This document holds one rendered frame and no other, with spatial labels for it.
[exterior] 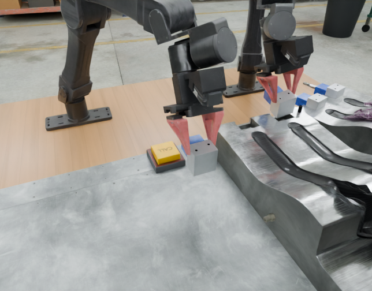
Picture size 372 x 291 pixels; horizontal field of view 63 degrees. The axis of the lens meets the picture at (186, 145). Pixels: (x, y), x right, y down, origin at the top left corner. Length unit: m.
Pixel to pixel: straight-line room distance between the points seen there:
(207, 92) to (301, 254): 0.33
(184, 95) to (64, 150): 0.46
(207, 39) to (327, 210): 0.34
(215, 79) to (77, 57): 0.44
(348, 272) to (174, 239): 0.31
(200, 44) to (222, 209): 0.35
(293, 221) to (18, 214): 0.56
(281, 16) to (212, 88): 0.27
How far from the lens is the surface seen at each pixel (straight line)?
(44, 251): 0.67
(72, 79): 0.88
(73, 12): 0.74
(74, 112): 0.98
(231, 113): 1.01
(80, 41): 0.79
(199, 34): 0.53
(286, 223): 0.61
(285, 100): 0.80
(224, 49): 0.52
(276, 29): 0.70
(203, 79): 0.48
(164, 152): 0.77
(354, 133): 0.90
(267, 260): 0.62
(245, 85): 1.13
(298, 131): 0.81
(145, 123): 0.95
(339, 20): 4.73
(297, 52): 0.71
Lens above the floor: 1.31
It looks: 37 degrees down
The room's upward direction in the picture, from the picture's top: straight up
